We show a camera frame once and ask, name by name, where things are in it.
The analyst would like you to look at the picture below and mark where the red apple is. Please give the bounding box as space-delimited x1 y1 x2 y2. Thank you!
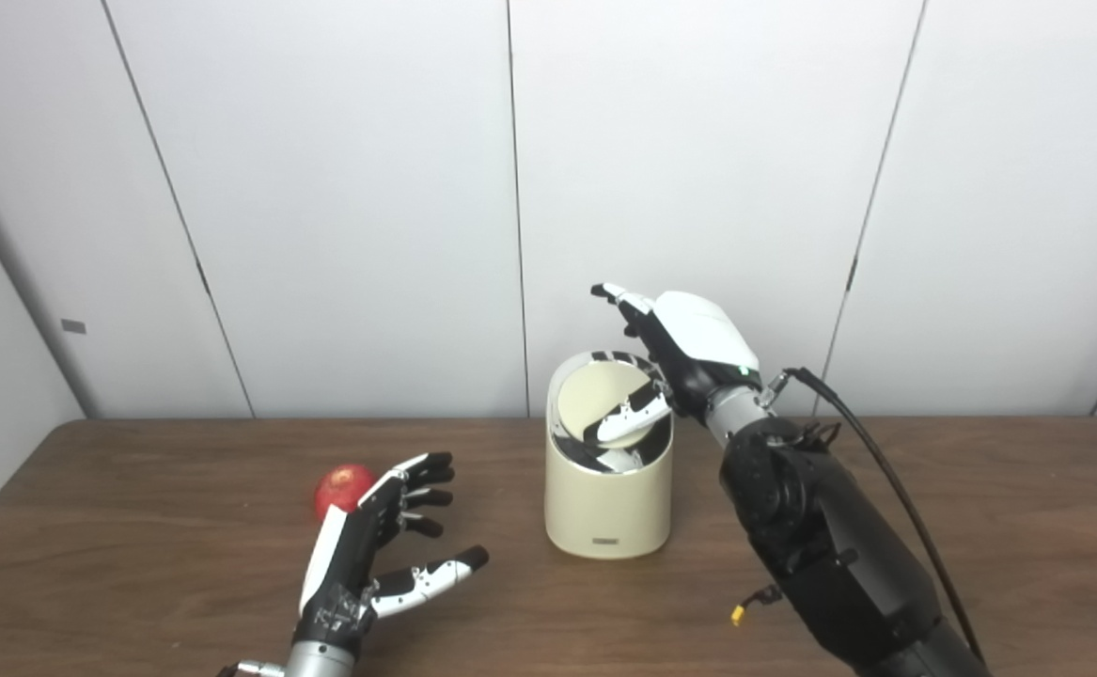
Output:
314 464 380 521

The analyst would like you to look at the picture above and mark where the cream round bin lid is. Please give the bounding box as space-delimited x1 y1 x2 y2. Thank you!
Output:
557 362 662 448

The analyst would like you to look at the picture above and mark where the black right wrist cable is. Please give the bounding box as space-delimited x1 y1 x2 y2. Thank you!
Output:
764 367 986 664

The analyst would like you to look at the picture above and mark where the cream-colored round bin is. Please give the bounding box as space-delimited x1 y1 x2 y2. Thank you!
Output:
544 350 674 560

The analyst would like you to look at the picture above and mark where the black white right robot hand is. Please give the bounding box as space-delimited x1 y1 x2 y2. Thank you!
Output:
584 282 763 448

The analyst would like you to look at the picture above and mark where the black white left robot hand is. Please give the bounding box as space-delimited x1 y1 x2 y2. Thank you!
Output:
292 452 491 654

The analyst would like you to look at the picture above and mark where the small yellow wire connector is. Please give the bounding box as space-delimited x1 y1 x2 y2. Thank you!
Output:
731 585 784 626

